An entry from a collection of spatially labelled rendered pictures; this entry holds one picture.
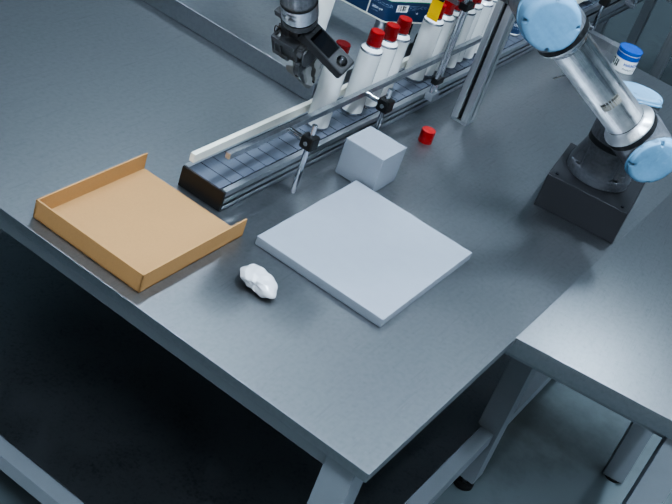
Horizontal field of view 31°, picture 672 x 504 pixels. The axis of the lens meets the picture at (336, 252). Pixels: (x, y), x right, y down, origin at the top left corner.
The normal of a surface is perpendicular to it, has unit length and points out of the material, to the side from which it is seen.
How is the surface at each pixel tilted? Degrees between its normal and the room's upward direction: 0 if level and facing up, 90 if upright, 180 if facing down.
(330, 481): 90
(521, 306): 0
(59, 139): 0
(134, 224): 0
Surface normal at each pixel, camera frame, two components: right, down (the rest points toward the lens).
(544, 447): 0.29, -0.78
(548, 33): 0.02, 0.53
